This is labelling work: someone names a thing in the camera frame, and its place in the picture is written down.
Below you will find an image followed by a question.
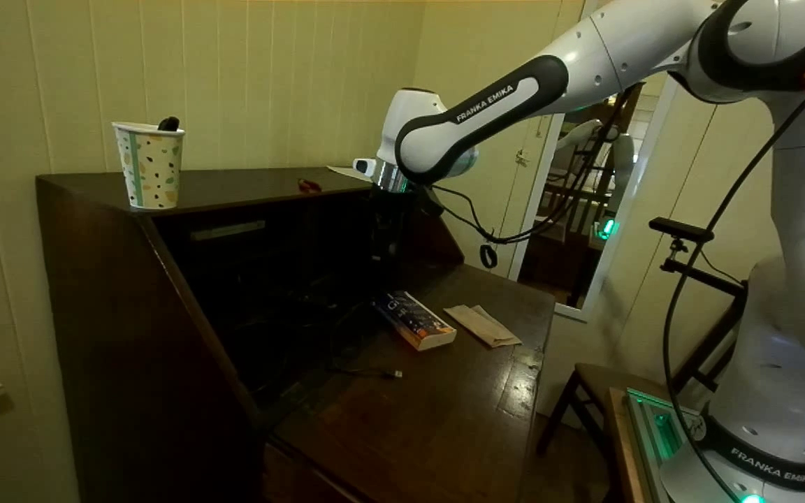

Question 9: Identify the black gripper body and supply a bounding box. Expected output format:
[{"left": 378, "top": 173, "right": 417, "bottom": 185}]
[{"left": 378, "top": 187, "right": 435, "bottom": 250}]

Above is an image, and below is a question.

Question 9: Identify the dark wooden secretary desk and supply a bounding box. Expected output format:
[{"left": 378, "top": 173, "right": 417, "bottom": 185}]
[{"left": 32, "top": 166, "right": 558, "bottom": 503}]

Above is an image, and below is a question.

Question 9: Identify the white framed glass door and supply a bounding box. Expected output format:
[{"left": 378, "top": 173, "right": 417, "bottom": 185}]
[{"left": 510, "top": 72, "right": 675, "bottom": 325}]

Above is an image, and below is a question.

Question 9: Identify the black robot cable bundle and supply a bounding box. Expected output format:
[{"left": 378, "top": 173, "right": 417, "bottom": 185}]
[{"left": 426, "top": 80, "right": 805, "bottom": 503}]

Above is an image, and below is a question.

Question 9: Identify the black USB cable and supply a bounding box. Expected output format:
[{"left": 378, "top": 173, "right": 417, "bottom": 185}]
[{"left": 326, "top": 305, "right": 407, "bottom": 384}]

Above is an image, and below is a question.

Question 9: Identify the dark wooden chair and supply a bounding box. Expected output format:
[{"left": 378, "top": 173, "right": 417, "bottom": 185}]
[{"left": 537, "top": 297, "right": 749, "bottom": 458}]

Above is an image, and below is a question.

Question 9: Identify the polka dot paper cup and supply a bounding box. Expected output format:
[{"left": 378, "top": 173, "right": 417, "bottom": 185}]
[{"left": 108, "top": 121, "right": 187, "bottom": 212}]

